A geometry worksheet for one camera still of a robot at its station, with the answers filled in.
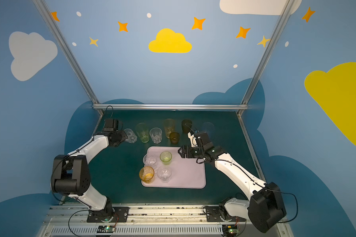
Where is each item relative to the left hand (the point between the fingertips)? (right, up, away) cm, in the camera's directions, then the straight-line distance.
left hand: (127, 134), depth 95 cm
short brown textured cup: (+31, -3, +9) cm, 32 cm away
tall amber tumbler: (+27, +6, +5) cm, 28 cm away
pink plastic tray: (+30, -22, -6) cm, 38 cm away
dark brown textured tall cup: (+40, +6, +10) cm, 41 cm away
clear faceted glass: (+1, -3, +7) cm, 7 cm away
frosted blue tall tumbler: (+54, +4, +3) cm, 54 cm away
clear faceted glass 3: (+15, -17, -2) cm, 23 cm away
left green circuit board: (-2, -45, -24) cm, 51 cm away
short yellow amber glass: (+14, -23, -9) cm, 28 cm away
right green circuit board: (+59, -46, -23) cm, 78 cm away
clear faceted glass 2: (+18, -1, +10) cm, 20 cm away
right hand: (+38, -7, -12) cm, 41 cm away
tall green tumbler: (+9, +3, +4) cm, 10 cm away
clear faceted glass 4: (+25, -24, -6) cm, 35 cm away
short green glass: (+26, -14, -2) cm, 29 cm away
